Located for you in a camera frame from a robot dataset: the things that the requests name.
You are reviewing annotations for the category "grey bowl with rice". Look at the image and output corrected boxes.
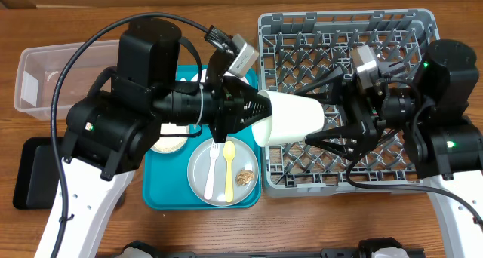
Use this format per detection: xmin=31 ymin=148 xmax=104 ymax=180
xmin=150 ymin=124 xmax=189 ymax=154

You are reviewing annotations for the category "white plastic fork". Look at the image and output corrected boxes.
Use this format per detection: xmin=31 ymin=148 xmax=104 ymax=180
xmin=204 ymin=142 xmax=220 ymax=200

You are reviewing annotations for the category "pink rimmed white plate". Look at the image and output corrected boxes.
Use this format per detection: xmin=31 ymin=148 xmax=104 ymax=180
xmin=191 ymin=69 xmax=249 ymax=84

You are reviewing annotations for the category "black bin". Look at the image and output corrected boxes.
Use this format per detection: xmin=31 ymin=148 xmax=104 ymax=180
xmin=12 ymin=137 xmax=59 ymax=210

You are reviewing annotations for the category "brown food scrap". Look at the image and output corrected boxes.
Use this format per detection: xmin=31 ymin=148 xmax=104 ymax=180
xmin=235 ymin=170 xmax=254 ymax=186

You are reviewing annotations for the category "yellow plastic spoon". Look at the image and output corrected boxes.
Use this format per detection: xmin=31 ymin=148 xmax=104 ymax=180
xmin=223 ymin=140 xmax=236 ymax=203

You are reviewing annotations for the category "white paper cup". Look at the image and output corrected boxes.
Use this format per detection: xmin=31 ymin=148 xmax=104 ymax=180
xmin=251 ymin=90 xmax=325 ymax=147

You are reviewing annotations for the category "grey plate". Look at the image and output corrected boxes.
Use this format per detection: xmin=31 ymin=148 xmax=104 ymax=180
xmin=187 ymin=137 xmax=259 ymax=207

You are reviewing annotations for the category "teal plastic tray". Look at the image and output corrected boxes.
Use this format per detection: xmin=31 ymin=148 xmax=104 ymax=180
xmin=142 ymin=63 xmax=263 ymax=211

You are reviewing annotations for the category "clear plastic bin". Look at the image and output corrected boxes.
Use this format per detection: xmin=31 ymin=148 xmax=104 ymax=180
xmin=14 ymin=40 xmax=118 ymax=121

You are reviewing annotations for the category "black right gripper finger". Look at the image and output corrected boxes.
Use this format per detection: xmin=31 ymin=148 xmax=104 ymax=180
xmin=297 ymin=66 xmax=344 ymax=103
xmin=304 ymin=121 xmax=368 ymax=155

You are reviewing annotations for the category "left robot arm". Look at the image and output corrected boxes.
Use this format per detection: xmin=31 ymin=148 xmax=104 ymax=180
xmin=36 ymin=12 xmax=272 ymax=257

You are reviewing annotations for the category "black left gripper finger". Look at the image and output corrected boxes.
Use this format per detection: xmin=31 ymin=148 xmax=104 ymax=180
xmin=226 ymin=110 xmax=272 ymax=135
xmin=223 ymin=76 xmax=270 ymax=109

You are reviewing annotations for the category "grey dishwasher rack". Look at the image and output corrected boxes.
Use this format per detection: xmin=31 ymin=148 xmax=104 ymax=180
xmin=257 ymin=9 xmax=439 ymax=198

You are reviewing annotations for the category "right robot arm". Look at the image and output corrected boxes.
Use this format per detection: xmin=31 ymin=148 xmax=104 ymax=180
xmin=297 ymin=39 xmax=482 ymax=257

